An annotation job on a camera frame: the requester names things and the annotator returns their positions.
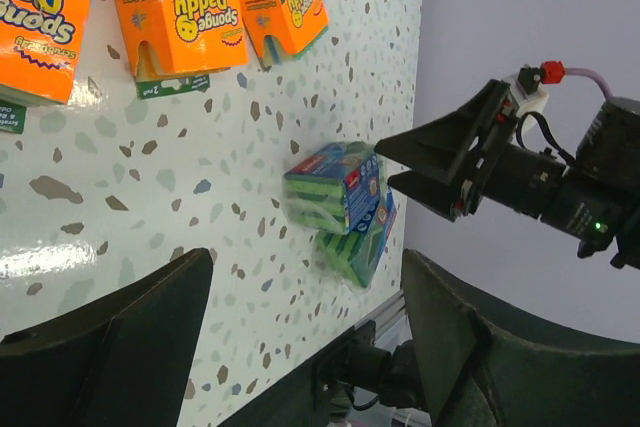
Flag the blue Vileda pack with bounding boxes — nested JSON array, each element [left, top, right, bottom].
[[282, 141, 387, 234], [315, 190, 397, 289]]

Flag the yellow top sponge box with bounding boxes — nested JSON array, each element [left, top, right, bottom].
[[114, 0, 248, 100]]

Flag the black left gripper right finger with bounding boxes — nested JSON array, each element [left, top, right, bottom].
[[401, 250, 639, 426]]

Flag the aluminium frame rail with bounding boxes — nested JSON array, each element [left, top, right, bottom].
[[370, 291, 406, 345]]

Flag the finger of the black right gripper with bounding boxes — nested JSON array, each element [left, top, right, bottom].
[[388, 170, 475, 222], [375, 79, 510, 182]]

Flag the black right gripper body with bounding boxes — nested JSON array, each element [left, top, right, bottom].
[[459, 93, 568, 218]]

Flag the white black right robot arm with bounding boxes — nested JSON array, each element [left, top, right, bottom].
[[375, 80, 639, 269]]

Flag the green top sponge box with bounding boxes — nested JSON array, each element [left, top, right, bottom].
[[240, 0, 329, 68], [1, 0, 91, 134]]

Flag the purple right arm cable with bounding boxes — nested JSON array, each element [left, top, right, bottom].
[[562, 66, 615, 101]]

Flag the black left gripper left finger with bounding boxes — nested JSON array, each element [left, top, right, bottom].
[[1, 248, 213, 426]]

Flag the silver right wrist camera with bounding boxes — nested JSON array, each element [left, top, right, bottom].
[[503, 61, 566, 117]]

